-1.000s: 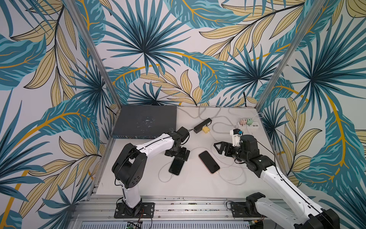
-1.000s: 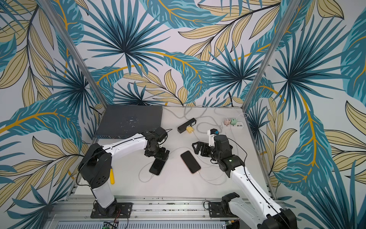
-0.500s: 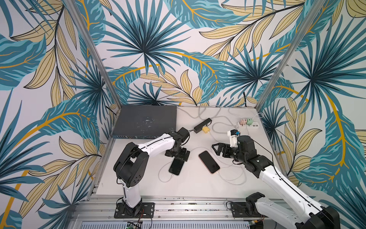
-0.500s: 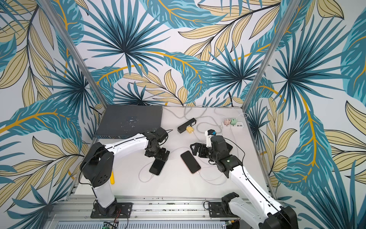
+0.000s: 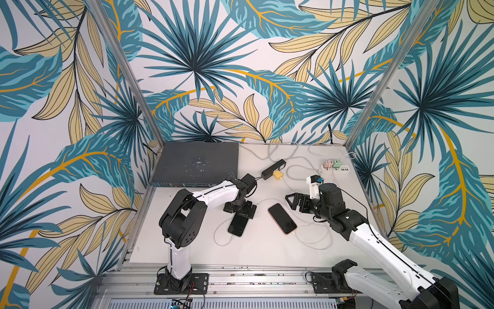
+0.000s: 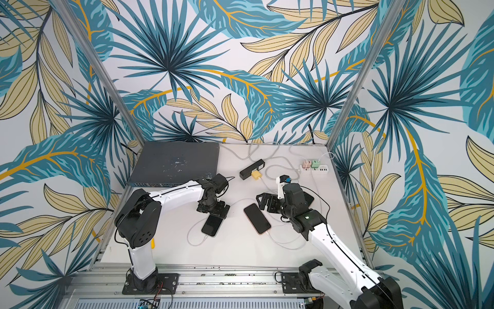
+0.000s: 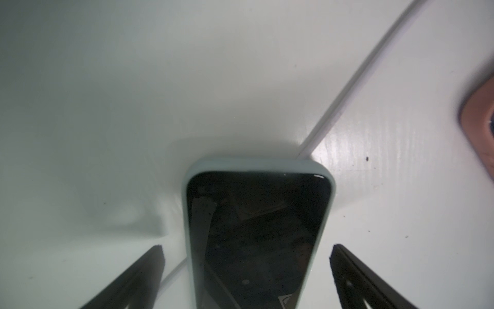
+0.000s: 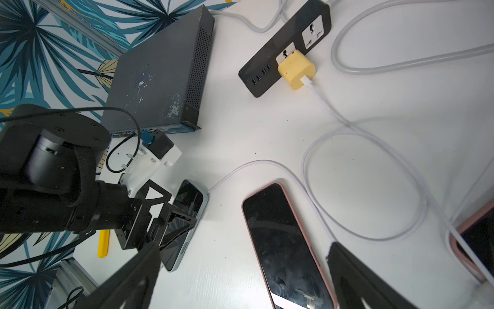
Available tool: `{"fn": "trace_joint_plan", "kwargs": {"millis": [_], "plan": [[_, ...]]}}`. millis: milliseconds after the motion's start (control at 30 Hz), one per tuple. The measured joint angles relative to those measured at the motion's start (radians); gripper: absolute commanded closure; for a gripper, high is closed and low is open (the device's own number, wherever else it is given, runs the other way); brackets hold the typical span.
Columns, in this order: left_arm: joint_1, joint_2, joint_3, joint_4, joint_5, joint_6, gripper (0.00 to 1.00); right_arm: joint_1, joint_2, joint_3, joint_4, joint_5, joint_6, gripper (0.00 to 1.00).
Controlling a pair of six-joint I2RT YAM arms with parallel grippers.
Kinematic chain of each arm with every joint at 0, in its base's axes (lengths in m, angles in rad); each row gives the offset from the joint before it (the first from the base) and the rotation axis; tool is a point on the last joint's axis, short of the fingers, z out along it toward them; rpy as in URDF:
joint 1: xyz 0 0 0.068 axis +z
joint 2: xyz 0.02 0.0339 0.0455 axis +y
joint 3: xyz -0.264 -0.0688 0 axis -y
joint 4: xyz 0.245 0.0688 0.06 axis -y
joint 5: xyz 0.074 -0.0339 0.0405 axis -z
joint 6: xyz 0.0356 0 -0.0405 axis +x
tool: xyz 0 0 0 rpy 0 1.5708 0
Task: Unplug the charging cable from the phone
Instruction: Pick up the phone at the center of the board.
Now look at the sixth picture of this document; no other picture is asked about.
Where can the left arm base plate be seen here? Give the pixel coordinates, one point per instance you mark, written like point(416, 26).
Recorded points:
point(165, 283)

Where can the white power strip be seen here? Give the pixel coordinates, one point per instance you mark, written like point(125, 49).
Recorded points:
point(320, 170)

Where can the right aluminium frame post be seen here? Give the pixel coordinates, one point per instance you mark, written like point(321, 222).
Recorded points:
point(381, 36)

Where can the grey network switch box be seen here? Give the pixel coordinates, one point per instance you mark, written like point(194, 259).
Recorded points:
point(168, 164)

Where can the aluminium frame post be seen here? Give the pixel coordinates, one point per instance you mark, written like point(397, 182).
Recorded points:
point(381, 36)
point(76, 29)

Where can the pink plug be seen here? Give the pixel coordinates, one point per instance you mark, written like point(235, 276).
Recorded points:
point(306, 164)

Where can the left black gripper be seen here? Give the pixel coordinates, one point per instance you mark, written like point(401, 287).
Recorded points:
point(219, 212)

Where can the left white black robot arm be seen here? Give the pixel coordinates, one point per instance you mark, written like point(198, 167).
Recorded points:
point(138, 220)

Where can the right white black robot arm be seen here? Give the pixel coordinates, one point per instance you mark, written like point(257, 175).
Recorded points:
point(356, 285)

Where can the yellow plug adapter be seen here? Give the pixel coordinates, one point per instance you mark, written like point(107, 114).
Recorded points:
point(256, 175)

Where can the green plug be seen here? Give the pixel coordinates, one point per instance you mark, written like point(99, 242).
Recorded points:
point(315, 164)

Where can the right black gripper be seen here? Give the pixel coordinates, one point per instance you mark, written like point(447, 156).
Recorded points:
point(276, 203)

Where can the black smartphone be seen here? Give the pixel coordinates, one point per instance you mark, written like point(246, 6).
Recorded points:
point(211, 226)

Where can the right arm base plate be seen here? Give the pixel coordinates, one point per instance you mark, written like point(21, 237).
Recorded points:
point(296, 283)

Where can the aluminium front rail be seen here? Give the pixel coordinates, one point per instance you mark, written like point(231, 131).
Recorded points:
point(198, 287)

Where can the left aluminium frame post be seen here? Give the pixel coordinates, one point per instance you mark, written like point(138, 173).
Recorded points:
point(76, 29)

